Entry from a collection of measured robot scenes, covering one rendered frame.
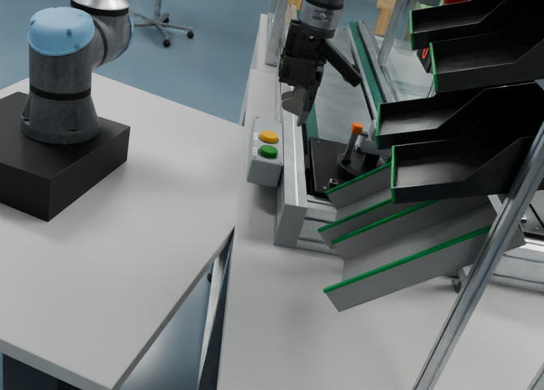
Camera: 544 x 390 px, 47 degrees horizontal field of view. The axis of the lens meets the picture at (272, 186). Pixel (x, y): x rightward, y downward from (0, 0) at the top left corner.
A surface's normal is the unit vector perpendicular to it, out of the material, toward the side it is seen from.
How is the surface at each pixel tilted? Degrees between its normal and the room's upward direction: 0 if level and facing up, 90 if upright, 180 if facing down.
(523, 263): 90
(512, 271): 90
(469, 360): 0
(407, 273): 90
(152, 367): 0
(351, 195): 90
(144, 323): 0
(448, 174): 25
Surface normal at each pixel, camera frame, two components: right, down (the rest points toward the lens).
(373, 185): -0.18, 0.48
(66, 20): 0.14, -0.80
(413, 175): -0.21, -0.87
